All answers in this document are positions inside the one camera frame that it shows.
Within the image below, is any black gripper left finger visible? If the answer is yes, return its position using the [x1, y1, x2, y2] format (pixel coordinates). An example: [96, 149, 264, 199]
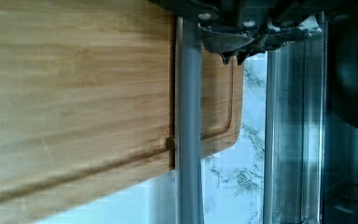
[200, 30, 255, 65]

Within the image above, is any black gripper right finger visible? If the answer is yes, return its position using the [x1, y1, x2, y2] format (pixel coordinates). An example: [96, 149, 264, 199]
[237, 28, 310, 65]

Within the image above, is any bamboo cutting board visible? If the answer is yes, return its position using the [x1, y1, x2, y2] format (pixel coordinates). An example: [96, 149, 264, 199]
[0, 0, 245, 224]

